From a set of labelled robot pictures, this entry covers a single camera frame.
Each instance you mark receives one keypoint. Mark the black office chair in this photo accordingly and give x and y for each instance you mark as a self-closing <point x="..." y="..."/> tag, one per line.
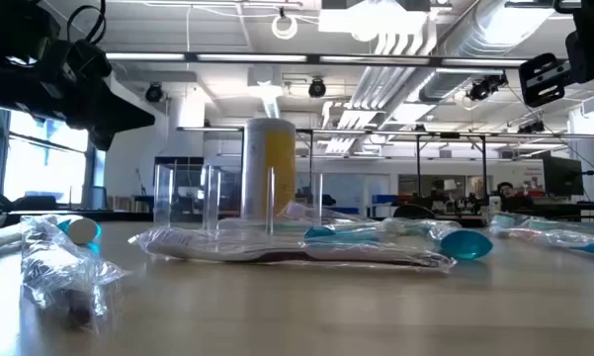
<point x="414" y="212"/>

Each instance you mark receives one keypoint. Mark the blue storage bin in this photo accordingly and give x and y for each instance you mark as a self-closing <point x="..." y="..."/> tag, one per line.
<point x="384" y="199"/>

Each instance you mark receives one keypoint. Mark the white yellow wipes canister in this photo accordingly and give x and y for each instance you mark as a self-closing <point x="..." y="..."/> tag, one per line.
<point x="277" y="148"/>

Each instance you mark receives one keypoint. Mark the green toothbrush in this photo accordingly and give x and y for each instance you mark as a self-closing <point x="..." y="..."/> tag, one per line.
<point x="548" y="223"/>
<point x="410" y="226"/>

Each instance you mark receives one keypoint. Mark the black station frame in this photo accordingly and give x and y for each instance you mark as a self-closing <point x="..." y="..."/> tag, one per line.
<point x="418" y="163"/>

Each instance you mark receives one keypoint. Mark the long ceiling light bar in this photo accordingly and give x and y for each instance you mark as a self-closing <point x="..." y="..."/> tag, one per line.
<point x="252" y="58"/>

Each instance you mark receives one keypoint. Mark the teal mouthwash bottle white cap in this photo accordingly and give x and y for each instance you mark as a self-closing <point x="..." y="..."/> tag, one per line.
<point x="81" y="230"/>
<point x="467" y="244"/>

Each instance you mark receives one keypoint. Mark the black computer monitor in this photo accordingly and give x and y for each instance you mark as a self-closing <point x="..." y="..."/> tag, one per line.
<point x="563" y="175"/>

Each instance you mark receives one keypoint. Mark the purple toothbrush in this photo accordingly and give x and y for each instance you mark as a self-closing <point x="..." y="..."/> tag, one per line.
<point x="217" y="247"/>
<point x="64" y="277"/>

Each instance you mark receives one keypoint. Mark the clear acrylic organizer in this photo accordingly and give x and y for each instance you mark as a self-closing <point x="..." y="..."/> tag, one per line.
<point x="163" y="198"/>

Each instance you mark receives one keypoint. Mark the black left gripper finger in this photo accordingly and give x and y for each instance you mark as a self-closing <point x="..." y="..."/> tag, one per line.
<point x="109" y="116"/>
<point x="101" y="139"/>

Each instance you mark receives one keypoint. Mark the black ceiling camera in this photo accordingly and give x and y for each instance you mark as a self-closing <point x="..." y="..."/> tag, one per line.
<point x="317" y="88"/>
<point x="154" y="93"/>
<point x="484" y="88"/>

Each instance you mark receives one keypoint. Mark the small white bottle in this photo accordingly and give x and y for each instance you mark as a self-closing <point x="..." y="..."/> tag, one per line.
<point x="494" y="205"/>

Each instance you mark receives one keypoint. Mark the silver ventilation duct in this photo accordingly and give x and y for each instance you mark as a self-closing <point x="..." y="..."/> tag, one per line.
<point x="474" y="29"/>

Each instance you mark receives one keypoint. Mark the person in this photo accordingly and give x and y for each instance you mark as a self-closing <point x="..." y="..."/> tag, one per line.
<point x="506" y="189"/>

